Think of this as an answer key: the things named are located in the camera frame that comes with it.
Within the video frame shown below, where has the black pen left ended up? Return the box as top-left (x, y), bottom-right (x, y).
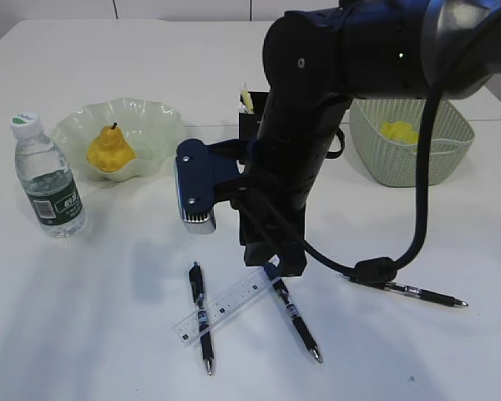
top-left (188, 261), bottom-right (215, 376)

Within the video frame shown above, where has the black pen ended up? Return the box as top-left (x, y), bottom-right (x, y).
top-left (188, 261), bottom-right (215, 376)
top-left (340, 274), bottom-right (468, 308)
top-left (263, 261), bottom-right (323, 363)

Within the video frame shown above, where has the clear water bottle green label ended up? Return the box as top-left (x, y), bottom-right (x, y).
top-left (10, 112), bottom-right (85, 238)

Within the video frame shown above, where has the blue black right robot arm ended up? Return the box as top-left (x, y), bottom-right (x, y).
top-left (232, 1), bottom-right (501, 282)

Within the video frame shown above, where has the transparent plastic ruler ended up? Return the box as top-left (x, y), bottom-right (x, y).
top-left (171, 255), bottom-right (280, 347)

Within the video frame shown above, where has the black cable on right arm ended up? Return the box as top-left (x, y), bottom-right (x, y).
top-left (233, 0), bottom-right (501, 287)

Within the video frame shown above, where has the green wavy glass plate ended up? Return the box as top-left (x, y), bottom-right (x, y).
top-left (51, 97), bottom-right (188, 182)

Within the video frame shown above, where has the green woven plastic basket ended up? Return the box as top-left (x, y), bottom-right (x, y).
top-left (350, 99), bottom-right (474, 187)

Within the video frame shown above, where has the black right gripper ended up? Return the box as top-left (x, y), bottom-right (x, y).
top-left (241, 10), bottom-right (355, 277)

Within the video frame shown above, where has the yellow pear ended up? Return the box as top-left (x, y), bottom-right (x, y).
top-left (86, 122), bottom-right (136, 173)

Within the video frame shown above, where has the yellow utility knife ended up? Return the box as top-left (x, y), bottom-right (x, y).
top-left (240, 83), bottom-right (255, 114)

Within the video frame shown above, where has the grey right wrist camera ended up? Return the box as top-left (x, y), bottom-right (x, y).
top-left (175, 139), bottom-right (249, 235)

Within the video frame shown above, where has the black pen right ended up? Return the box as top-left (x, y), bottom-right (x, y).
top-left (340, 274), bottom-right (468, 308)

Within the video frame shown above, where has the black square pen holder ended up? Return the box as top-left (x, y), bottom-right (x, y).
top-left (238, 91), bottom-right (269, 140)

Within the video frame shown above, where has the green utility knife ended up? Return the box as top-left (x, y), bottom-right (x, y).
top-left (238, 101), bottom-right (250, 114)

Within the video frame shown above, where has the black pen middle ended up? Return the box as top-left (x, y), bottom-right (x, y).
top-left (263, 261), bottom-right (323, 363)

